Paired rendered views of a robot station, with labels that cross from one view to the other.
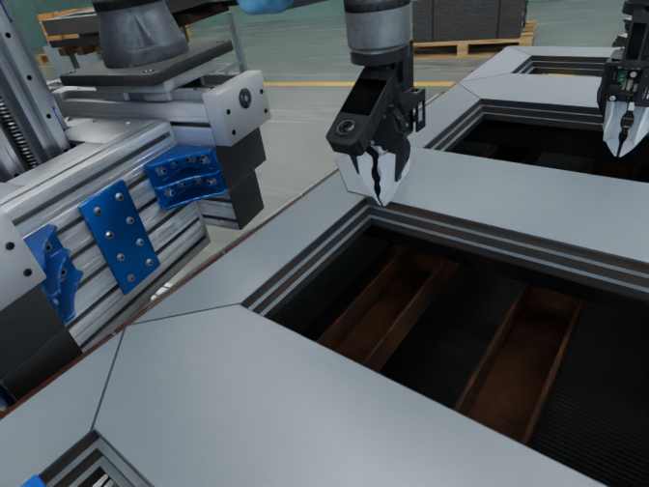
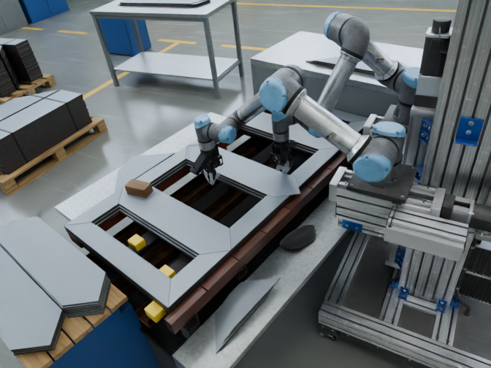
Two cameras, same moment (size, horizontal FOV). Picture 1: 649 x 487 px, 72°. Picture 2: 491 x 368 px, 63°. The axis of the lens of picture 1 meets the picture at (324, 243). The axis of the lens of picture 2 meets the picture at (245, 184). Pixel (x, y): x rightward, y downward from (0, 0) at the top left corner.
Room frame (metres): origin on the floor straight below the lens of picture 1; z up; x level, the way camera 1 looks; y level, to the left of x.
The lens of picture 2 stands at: (2.13, -0.23, 2.04)
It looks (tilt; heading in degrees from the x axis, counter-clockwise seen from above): 38 degrees down; 183
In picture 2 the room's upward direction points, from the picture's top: 8 degrees counter-clockwise
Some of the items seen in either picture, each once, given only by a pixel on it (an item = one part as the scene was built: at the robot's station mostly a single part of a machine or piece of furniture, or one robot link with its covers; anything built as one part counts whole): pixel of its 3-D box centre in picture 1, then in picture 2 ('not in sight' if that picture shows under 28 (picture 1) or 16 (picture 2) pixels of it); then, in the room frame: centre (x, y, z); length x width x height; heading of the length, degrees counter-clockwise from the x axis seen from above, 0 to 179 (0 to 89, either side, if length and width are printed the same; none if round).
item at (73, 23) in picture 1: (164, 54); not in sight; (4.48, 1.17, 0.45); 1.66 x 0.84 x 0.91; 151
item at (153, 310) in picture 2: not in sight; (155, 311); (1.25, -0.66, 0.79); 0.06 x 0.05 x 0.04; 48
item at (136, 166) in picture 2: not in sight; (136, 169); (0.26, -0.92, 0.77); 0.45 x 0.20 x 0.04; 138
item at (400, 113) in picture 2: not in sight; (410, 108); (0.47, 0.52, 1.09); 0.15 x 0.15 x 0.10
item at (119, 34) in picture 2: not in sight; (124, 32); (-4.26, -2.07, 0.29); 0.61 x 0.43 x 0.57; 58
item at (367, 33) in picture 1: (376, 28); (281, 134); (0.57, -0.10, 1.08); 0.08 x 0.08 x 0.05
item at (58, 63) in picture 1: (89, 67); not in sight; (5.51, 2.31, 0.29); 0.62 x 0.43 x 0.57; 76
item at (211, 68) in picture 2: not in sight; (170, 43); (-2.81, -1.13, 0.49); 1.60 x 0.70 x 0.99; 62
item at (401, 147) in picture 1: (391, 149); not in sight; (0.54, -0.11, 0.94); 0.05 x 0.02 x 0.09; 47
